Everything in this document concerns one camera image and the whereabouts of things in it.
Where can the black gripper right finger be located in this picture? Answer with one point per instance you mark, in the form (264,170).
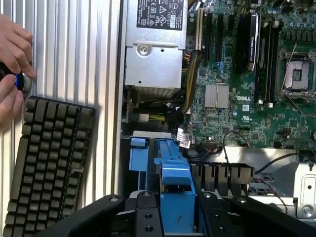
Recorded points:
(212,219)

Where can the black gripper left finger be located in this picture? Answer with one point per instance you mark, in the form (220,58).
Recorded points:
(148,217)

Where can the person's right hand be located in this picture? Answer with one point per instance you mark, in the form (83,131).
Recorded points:
(10,103)

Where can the person's left hand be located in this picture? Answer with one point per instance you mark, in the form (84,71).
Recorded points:
(14,47)

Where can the silver drive cage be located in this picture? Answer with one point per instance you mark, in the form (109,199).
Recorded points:
(306,187)

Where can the green motherboard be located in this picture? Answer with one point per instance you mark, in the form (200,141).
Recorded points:
(266,118)

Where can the black keyboard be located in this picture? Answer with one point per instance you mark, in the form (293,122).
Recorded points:
(49,153)

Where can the silver chipset heatsink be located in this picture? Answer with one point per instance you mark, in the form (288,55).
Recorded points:
(217,96)

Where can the black open PC case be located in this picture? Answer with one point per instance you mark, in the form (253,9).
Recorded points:
(117,74)

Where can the silver power supply unit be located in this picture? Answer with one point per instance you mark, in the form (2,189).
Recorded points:
(153,64)

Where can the black RAM slot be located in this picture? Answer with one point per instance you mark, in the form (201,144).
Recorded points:
(268,61)
(276,61)

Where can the CPU socket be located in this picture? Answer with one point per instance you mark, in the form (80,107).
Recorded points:
(300,74)

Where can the socket locking lever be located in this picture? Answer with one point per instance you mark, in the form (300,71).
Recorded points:
(288,66)

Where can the black graphics card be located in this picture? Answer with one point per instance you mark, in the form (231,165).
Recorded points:
(247,42)

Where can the black expansion slot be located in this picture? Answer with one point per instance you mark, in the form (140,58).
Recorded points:
(209,37)
(220,37)

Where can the white expansion slot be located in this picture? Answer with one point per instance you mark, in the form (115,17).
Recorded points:
(199,27)

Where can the black plastic fan bracket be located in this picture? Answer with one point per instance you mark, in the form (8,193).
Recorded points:
(222,172)

